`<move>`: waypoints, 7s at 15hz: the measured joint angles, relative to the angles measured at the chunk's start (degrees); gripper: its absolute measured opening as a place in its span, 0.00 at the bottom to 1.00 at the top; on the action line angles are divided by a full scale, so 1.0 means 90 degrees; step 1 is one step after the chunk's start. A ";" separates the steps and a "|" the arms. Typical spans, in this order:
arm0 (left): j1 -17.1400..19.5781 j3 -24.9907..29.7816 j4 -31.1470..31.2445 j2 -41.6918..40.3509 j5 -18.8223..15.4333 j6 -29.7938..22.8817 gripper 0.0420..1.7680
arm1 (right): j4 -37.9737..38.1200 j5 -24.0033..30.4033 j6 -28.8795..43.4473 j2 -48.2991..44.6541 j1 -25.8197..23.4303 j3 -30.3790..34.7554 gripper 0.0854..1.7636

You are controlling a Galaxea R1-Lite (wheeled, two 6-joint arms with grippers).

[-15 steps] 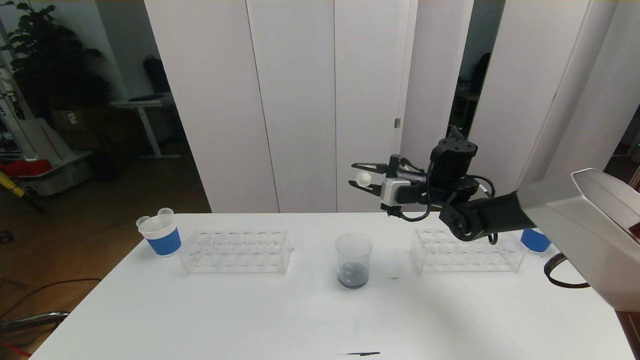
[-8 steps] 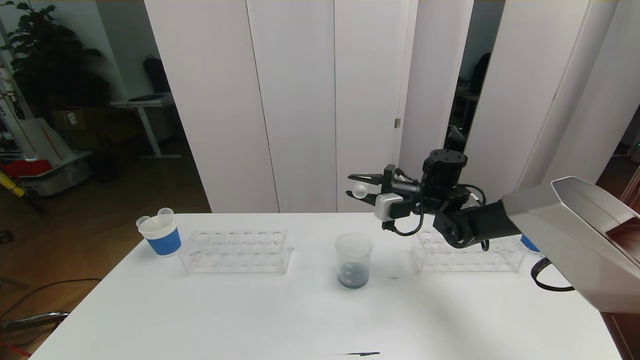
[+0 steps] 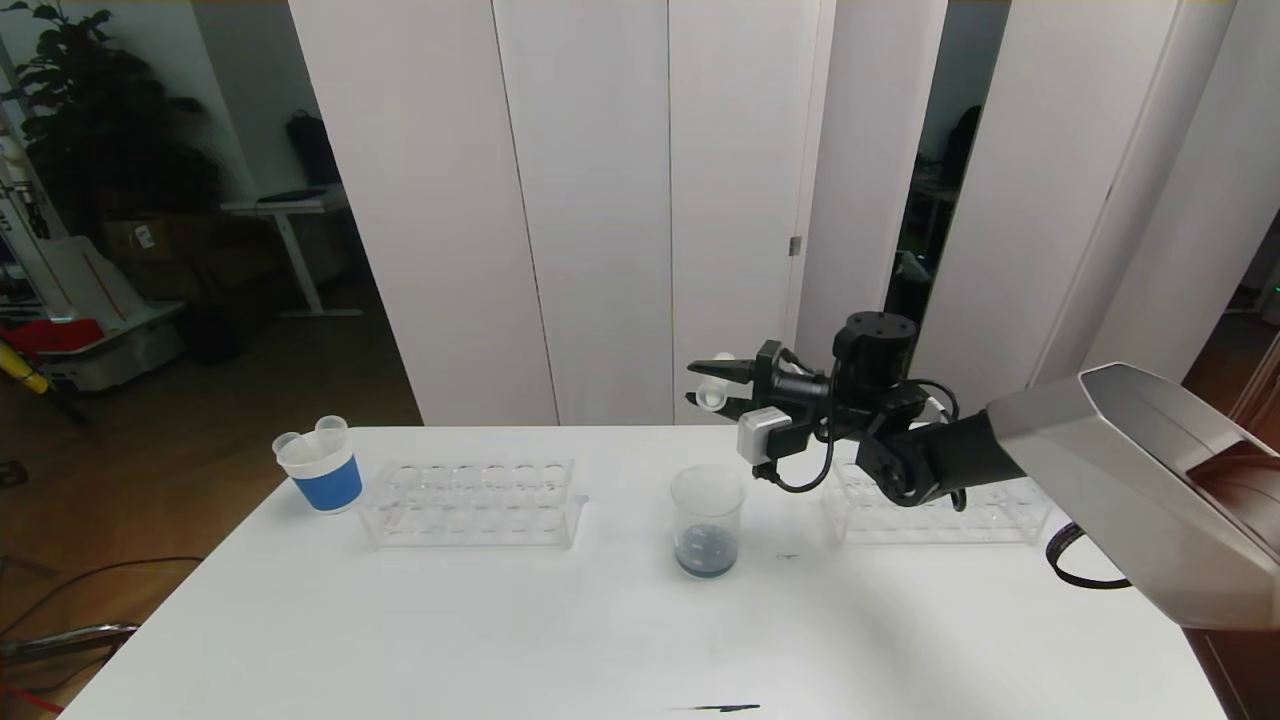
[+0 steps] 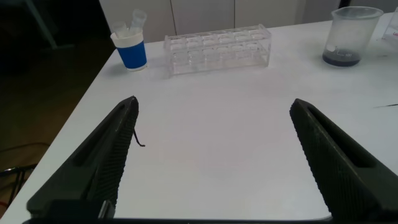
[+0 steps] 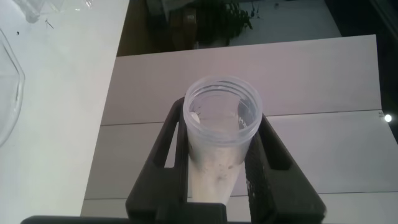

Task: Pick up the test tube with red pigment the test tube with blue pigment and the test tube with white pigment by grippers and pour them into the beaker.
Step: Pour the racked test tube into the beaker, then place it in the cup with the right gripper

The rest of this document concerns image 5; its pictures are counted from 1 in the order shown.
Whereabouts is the clear plastic beaker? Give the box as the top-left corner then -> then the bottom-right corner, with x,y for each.
0,27 -> 26,147

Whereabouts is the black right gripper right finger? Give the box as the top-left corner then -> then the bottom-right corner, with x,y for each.
244,113 -> 327,224

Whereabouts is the dark green potted plant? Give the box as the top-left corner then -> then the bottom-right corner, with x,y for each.
198,0 -> 259,46

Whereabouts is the test tube with pale yellow pigment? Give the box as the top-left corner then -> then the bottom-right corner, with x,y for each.
182,74 -> 264,206

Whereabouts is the clear acrylic test tube rack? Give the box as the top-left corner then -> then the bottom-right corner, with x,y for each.
12,0 -> 94,24

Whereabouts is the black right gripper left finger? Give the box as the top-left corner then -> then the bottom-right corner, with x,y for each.
126,96 -> 190,224

